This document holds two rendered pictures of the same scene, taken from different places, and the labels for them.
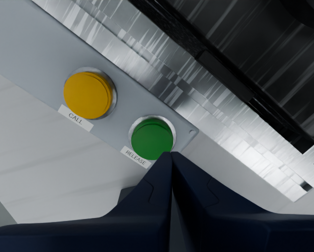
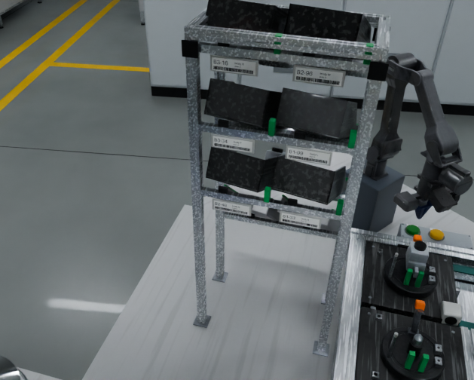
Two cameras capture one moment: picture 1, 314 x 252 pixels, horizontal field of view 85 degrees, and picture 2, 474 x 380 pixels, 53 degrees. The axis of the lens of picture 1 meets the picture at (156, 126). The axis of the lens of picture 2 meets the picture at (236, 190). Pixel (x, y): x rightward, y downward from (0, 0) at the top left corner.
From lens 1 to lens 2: 145 cm
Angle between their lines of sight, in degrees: 36
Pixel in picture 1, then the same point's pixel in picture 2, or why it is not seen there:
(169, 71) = not seen: hidden behind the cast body
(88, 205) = (400, 212)
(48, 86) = (447, 234)
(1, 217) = not seen: hidden behind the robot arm
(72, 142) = not seen: hidden behind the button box
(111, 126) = (425, 231)
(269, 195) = (319, 239)
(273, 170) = (368, 234)
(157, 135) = (413, 230)
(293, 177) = (357, 234)
